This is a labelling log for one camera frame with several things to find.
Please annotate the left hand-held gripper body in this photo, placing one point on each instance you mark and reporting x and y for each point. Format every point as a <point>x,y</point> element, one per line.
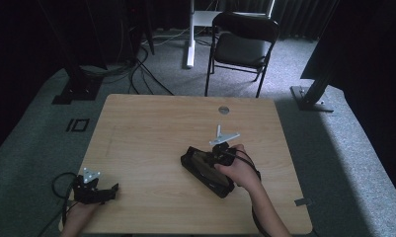
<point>85,192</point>

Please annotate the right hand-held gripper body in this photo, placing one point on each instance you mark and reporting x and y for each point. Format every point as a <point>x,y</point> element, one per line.
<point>223,154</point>

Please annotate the black mesh pencil case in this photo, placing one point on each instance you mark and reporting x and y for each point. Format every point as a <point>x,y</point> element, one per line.
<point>205,176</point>

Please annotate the white pen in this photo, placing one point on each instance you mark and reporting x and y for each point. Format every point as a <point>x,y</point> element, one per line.
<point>219,130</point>

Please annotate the person's left hand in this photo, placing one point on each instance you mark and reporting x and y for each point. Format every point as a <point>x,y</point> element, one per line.
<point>82,212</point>

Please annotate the person's right hand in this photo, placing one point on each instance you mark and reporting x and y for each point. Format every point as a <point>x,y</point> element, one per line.
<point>240,171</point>

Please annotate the grey round table grommet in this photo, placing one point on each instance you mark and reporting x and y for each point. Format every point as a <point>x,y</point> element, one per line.
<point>223,110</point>

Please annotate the grey tape strip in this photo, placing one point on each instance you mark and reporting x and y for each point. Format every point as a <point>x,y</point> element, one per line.
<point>303,201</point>

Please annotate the black stand with flat base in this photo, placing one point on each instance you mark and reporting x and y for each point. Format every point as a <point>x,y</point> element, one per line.
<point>77,89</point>

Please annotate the black stand with metal base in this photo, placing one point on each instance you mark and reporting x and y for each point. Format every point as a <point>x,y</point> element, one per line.
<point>312,98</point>

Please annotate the black folding chair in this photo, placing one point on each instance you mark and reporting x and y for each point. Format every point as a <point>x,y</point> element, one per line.
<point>241,49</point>

